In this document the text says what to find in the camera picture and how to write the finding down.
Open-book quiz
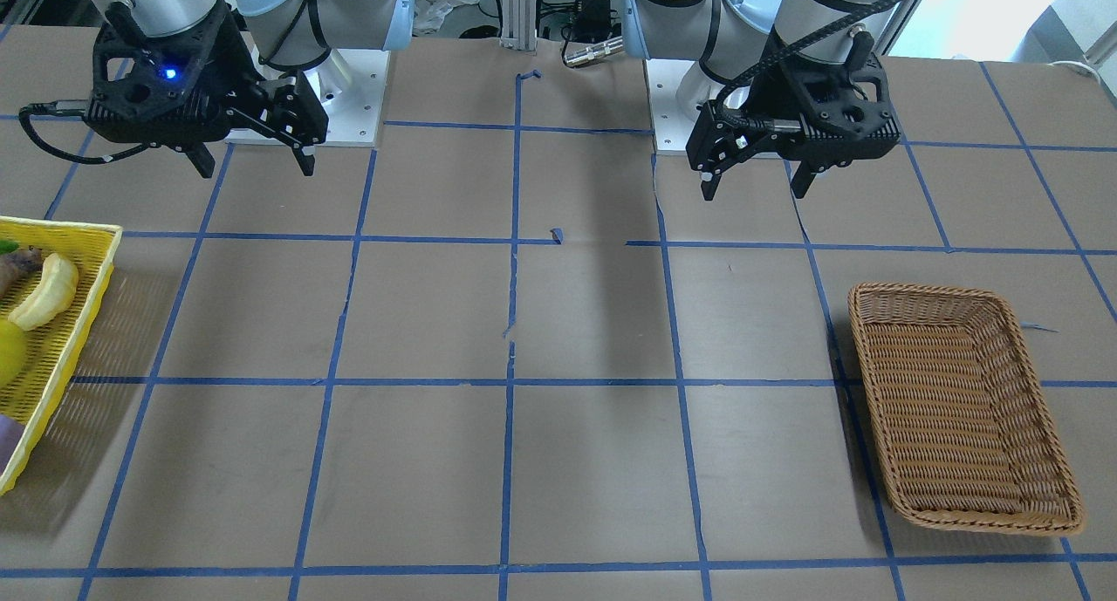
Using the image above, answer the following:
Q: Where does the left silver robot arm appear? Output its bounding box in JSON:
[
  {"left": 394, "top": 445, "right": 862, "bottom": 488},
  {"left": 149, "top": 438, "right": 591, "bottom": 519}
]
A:
[{"left": 621, "top": 0, "right": 904, "bottom": 200}]

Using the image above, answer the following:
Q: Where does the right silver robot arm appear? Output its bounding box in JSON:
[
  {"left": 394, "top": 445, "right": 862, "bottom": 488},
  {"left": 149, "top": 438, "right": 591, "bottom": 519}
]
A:
[{"left": 80, "top": 0, "right": 414, "bottom": 177}]

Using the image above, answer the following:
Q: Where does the brown wicker basket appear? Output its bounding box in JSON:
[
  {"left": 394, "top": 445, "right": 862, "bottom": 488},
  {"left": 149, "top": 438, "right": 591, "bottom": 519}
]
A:
[{"left": 848, "top": 282, "right": 1086, "bottom": 536}]

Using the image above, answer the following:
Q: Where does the black power adapter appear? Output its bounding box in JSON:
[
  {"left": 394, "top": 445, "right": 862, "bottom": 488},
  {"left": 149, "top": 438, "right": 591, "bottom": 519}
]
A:
[{"left": 561, "top": 0, "right": 613, "bottom": 44}]

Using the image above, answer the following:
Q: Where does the green yellow toy fruit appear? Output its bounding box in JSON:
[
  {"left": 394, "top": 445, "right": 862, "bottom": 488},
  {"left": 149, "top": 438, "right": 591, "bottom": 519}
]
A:
[{"left": 0, "top": 318, "right": 29, "bottom": 387}]

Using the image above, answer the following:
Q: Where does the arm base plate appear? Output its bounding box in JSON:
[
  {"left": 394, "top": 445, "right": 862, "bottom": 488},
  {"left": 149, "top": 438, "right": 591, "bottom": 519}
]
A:
[
  {"left": 645, "top": 59, "right": 723, "bottom": 156},
  {"left": 225, "top": 48, "right": 390, "bottom": 150}
]

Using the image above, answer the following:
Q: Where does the black braided cable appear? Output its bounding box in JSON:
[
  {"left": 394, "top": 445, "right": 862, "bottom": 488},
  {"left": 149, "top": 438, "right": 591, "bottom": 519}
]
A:
[{"left": 720, "top": 0, "right": 960, "bottom": 113}]

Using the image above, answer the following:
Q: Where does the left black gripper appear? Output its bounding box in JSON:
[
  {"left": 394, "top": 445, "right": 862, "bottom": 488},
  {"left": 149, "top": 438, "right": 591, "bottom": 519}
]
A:
[{"left": 686, "top": 55, "right": 901, "bottom": 202}]

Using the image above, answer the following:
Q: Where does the yellow toy banana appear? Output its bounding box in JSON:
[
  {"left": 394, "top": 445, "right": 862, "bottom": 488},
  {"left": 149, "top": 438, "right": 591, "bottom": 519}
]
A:
[{"left": 7, "top": 252, "right": 79, "bottom": 331}]

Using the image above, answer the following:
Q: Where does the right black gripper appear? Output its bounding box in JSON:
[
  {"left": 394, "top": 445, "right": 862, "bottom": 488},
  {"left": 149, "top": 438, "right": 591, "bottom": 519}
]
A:
[{"left": 86, "top": 8, "right": 328, "bottom": 179}]

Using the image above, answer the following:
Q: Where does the brown toy dinosaur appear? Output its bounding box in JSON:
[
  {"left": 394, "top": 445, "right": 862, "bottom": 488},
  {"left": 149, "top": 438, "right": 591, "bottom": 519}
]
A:
[{"left": 1, "top": 247, "right": 44, "bottom": 297}]

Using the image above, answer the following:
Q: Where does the aluminium frame post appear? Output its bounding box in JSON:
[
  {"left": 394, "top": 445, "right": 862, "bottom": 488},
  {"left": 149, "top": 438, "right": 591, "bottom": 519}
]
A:
[{"left": 498, "top": 0, "right": 540, "bottom": 55}]

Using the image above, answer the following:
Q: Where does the purple sponge block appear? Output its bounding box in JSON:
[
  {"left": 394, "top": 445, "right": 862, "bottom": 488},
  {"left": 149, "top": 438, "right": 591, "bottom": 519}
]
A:
[{"left": 0, "top": 414, "right": 25, "bottom": 473}]

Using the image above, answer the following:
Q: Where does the yellow plastic basket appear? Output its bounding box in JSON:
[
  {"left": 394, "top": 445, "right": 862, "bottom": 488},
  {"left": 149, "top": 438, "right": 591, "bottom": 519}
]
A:
[{"left": 1, "top": 216, "right": 123, "bottom": 493}]

